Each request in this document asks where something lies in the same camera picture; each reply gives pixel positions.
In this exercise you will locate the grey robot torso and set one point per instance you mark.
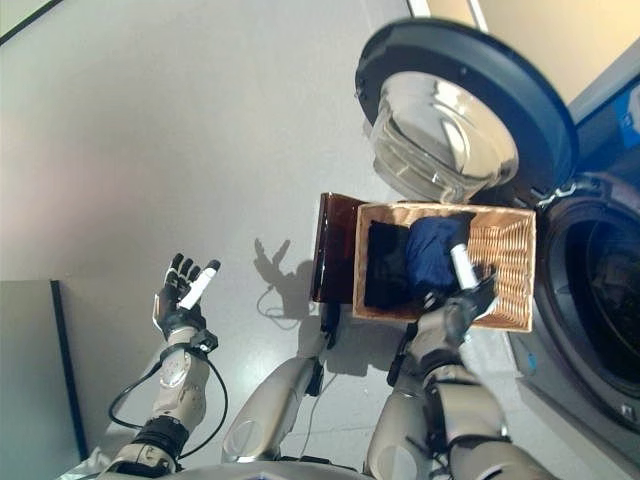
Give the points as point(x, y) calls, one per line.
point(250, 472)

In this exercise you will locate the white counter cabinet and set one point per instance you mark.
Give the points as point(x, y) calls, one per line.
point(550, 35)

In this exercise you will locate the blue garment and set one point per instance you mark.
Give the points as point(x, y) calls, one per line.
point(430, 255)

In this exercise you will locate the dark grey washing machine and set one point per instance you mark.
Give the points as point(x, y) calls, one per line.
point(575, 280)

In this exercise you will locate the dark flat panel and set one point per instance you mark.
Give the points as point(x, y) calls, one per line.
point(67, 370)

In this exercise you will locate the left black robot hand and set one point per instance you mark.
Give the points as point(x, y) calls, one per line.
point(175, 305)

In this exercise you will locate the brown wicker laundry basket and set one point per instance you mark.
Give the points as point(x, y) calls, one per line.
point(510, 260)

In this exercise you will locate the black garment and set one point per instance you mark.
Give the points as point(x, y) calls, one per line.
point(385, 265)

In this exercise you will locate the round glass washer door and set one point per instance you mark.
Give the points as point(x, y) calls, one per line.
point(450, 50)

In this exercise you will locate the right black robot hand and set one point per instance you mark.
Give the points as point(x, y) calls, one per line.
point(465, 270)

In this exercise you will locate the right silver robot leg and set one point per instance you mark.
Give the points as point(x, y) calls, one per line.
point(395, 435)

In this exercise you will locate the silver robot leg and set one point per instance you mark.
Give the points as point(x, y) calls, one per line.
point(395, 435)
point(270, 410)

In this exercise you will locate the left silver robot leg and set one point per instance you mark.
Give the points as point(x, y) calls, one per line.
point(270, 410)

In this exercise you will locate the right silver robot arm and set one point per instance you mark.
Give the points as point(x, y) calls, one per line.
point(450, 350)

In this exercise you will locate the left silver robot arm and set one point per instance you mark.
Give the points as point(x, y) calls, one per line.
point(180, 385)

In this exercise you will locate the dark brown wooden stool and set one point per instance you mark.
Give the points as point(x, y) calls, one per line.
point(335, 250)

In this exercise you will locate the blue energy label sticker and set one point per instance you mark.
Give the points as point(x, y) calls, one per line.
point(630, 115)

